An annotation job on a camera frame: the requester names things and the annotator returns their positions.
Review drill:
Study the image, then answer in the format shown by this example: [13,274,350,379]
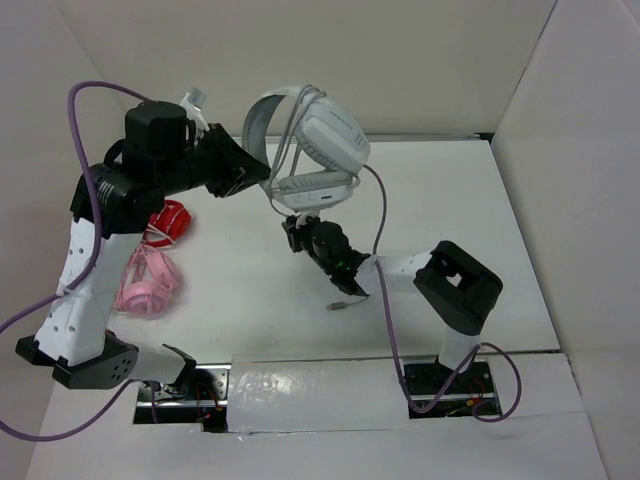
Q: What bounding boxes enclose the grey headphone cable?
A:
[269,84,387,314]

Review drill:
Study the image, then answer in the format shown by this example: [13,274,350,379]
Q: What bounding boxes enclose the red headphones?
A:
[143,200,192,248]

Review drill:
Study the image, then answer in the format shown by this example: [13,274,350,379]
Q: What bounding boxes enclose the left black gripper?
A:
[155,121,274,197]

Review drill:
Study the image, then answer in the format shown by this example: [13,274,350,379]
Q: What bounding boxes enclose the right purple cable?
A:
[373,259,523,424]

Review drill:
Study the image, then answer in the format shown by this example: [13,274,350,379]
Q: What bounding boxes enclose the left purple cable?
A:
[0,81,166,442]

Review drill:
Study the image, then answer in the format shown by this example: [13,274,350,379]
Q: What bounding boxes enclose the white glossy cover panel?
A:
[227,359,409,434]

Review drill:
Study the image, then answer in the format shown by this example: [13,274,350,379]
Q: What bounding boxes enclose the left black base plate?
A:
[136,363,231,407]

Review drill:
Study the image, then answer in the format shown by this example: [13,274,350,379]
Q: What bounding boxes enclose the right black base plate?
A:
[394,354,496,401]

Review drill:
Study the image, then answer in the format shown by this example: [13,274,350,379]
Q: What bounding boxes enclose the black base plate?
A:
[136,363,231,407]
[394,354,496,401]

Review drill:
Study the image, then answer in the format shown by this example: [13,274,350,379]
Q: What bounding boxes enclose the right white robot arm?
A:
[282,215,503,392]

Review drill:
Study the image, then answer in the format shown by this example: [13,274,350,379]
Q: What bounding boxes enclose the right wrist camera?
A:
[295,211,321,229]

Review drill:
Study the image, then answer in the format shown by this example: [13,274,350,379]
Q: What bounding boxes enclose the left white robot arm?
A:
[16,101,271,399]

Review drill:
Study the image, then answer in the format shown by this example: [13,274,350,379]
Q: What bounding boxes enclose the purple cable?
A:
[0,81,166,442]
[373,259,523,424]

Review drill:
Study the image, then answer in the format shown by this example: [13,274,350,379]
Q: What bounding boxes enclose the white grey headphones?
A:
[241,85,370,213]

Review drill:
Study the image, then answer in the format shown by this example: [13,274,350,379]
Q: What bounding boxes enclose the pink headphones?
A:
[114,244,181,316]

